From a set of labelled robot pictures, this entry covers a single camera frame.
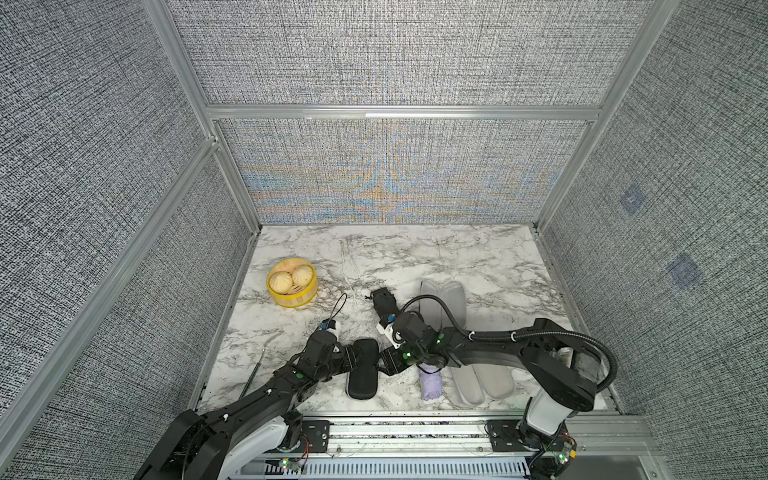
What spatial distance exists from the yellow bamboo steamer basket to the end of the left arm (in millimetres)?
295

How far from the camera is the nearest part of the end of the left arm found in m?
0.67

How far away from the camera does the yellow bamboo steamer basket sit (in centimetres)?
97
